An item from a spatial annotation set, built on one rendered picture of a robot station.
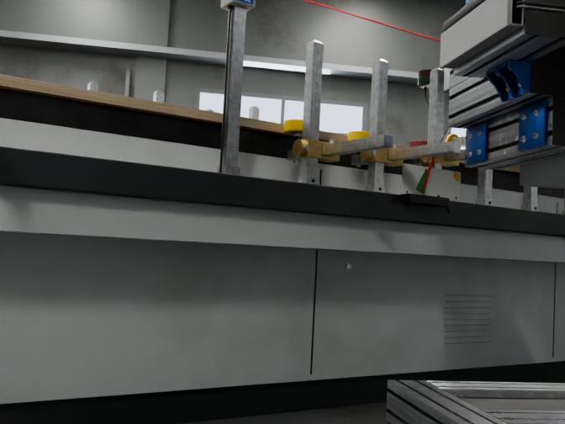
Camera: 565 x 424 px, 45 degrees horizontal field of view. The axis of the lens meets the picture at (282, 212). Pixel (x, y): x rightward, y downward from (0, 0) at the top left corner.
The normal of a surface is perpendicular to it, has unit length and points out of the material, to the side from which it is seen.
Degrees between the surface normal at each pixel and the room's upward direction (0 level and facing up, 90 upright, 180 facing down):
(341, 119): 90
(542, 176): 90
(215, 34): 90
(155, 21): 90
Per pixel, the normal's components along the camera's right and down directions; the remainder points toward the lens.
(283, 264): 0.55, -0.02
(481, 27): -0.98, -0.06
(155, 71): 0.18, -0.05
